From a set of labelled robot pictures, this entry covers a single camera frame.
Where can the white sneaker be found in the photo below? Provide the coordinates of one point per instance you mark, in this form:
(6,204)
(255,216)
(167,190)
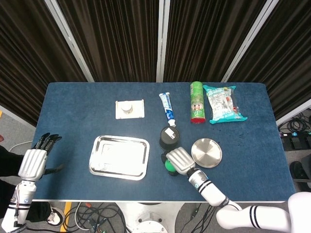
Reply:
(57,217)

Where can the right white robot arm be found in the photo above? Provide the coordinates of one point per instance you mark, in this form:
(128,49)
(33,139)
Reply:
(213,194)

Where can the round steel plate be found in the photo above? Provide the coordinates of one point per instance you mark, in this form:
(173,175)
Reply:
(206,153)

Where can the green ball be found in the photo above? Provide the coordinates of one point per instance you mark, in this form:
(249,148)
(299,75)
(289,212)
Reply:
(168,165)

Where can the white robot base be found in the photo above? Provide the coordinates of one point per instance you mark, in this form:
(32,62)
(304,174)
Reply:
(148,218)

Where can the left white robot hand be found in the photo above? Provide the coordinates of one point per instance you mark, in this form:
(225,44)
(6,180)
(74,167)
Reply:
(32,165)

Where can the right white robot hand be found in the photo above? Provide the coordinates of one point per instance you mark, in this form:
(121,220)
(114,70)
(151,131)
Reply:
(181,160)

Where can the dark brown pleated curtain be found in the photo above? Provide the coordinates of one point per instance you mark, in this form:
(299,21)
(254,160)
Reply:
(29,60)
(116,41)
(206,38)
(286,63)

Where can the green chips can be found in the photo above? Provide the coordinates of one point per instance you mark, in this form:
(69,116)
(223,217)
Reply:
(197,102)

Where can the person in black clothes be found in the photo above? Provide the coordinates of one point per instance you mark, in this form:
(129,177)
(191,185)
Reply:
(7,165)

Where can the blue white toothpaste tube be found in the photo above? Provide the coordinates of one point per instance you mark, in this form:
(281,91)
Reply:
(167,109)

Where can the rectangular steel tray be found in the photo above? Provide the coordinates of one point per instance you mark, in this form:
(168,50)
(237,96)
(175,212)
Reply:
(119,157)

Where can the black power strip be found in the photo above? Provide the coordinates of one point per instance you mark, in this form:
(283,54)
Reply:
(294,134)

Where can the black cylindrical jar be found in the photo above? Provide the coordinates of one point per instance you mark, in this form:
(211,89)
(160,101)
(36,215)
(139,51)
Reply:
(169,137)

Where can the small white jar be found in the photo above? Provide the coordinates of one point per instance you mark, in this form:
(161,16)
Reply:
(126,108)

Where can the white partition post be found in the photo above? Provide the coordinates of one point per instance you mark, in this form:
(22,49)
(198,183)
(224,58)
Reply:
(17,116)
(250,41)
(161,41)
(69,38)
(294,112)

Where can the white square plastic base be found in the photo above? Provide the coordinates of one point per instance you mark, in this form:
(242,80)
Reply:
(139,114)

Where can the teal snack bag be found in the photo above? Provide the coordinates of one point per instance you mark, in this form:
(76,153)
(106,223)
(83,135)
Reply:
(222,104)

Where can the blue felt table cover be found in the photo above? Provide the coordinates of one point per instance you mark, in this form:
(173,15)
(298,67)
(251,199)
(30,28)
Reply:
(121,191)

